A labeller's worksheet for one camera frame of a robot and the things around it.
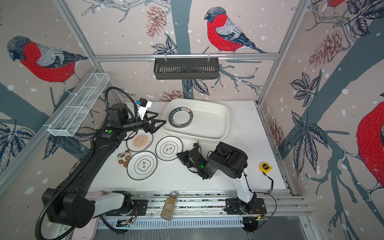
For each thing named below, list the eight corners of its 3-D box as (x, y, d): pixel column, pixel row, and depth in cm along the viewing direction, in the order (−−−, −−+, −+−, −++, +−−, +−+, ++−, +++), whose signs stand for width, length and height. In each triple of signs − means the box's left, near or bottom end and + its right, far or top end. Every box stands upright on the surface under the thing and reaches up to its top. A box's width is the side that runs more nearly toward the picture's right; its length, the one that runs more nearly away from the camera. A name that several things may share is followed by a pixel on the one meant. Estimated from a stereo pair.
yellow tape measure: (264, 174, 86) (266, 173, 84) (257, 166, 89) (259, 164, 87) (271, 170, 88) (273, 168, 86) (264, 162, 91) (265, 160, 89)
